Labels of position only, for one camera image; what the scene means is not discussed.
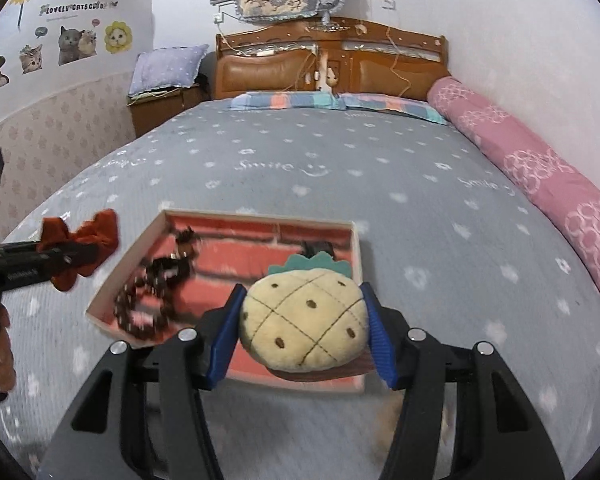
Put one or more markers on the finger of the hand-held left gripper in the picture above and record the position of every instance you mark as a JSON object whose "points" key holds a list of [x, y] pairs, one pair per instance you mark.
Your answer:
{"points": [[70, 257]]}

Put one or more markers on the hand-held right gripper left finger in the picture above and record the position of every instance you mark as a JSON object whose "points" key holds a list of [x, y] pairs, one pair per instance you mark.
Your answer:
{"points": [[225, 340]]}

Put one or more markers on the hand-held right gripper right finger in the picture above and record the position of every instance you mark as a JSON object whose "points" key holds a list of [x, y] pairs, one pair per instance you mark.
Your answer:
{"points": [[380, 335]]}

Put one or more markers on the red scrunchie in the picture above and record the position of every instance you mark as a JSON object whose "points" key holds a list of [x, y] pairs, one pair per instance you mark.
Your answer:
{"points": [[97, 227]]}

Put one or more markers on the pineapple plush hair clip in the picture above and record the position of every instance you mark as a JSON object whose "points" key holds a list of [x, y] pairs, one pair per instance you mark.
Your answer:
{"points": [[305, 310]]}

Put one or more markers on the wooden tray with red lining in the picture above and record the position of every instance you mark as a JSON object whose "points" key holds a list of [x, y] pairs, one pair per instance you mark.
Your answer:
{"points": [[230, 260]]}

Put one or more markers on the black hair claw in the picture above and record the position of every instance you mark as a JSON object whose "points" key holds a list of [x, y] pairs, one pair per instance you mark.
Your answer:
{"points": [[317, 250]]}

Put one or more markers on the person's left hand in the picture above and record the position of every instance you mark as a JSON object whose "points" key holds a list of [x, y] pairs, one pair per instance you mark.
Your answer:
{"points": [[2, 350]]}

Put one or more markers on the grey flower print blanket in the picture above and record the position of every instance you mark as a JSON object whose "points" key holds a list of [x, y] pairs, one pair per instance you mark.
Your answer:
{"points": [[330, 190]]}

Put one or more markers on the wooden nightstand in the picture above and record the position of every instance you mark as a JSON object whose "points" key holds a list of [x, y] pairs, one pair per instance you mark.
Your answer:
{"points": [[155, 110]]}

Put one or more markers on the yellow flower cat sticker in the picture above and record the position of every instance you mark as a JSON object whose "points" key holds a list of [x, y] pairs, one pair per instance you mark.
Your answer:
{"points": [[118, 37]]}

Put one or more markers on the lilac dotted cushion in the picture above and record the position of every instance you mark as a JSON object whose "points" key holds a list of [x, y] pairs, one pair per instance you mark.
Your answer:
{"points": [[167, 67]]}

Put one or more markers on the striped pastel pillow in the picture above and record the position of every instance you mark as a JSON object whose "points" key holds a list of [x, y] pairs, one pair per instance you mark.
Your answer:
{"points": [[395, 105], [285, 101]]}

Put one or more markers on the pink patterned rolled quilt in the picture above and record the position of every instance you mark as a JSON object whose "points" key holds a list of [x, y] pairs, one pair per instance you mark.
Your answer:
{"points": [[540, 160]]}

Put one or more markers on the small doll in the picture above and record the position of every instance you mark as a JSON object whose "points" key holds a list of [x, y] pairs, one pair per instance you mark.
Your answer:
{"points": [[332, 77]]}

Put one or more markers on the wooden bed headboard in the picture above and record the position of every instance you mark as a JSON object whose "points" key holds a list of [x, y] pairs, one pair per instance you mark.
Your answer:
{"points": [[260, 72]]}

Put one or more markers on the white power strip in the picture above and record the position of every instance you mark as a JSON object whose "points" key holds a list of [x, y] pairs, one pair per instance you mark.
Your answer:
{"points": [[263, 52]]}

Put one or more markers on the tabby kitten wall sticker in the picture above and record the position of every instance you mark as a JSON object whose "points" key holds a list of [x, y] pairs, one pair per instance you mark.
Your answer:
{"points": [[31, 59]]}

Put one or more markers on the grey cats wall sticker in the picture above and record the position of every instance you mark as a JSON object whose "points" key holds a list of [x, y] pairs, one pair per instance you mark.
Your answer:
{"points": [[76, 45]]}

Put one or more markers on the lettering wall sticker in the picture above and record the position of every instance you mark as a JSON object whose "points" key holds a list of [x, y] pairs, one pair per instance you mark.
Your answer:
{"points": [[77, 7]]}

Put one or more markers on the white wall socket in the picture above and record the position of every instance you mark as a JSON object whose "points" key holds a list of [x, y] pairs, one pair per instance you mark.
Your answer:
{"points": [[389, 3]]}

